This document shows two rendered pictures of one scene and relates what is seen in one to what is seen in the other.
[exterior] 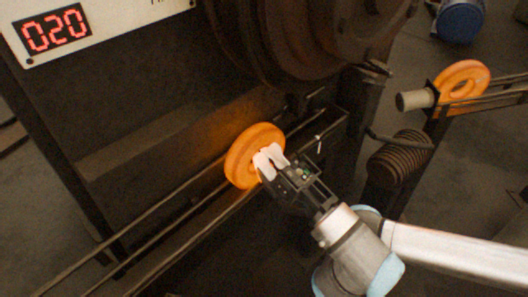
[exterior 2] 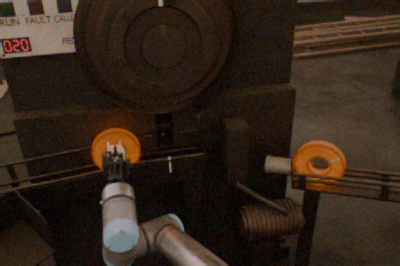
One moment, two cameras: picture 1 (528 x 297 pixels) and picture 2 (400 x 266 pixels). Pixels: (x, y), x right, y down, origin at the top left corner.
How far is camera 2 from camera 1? 84 cm
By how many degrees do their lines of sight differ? 31
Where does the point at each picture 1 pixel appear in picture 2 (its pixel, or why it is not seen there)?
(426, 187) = not seen: outside the picture
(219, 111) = (97, 112)
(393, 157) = (251, 209)
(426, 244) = (175, 242)
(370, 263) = (110, 217)
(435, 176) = not seen: outside the picture
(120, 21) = (45, 48)
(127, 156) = (36, 115)
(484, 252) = (197, 254)
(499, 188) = not seen: outside the picture
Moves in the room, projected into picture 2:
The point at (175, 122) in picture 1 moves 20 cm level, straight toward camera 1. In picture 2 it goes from (70, 110) to (35, 140)
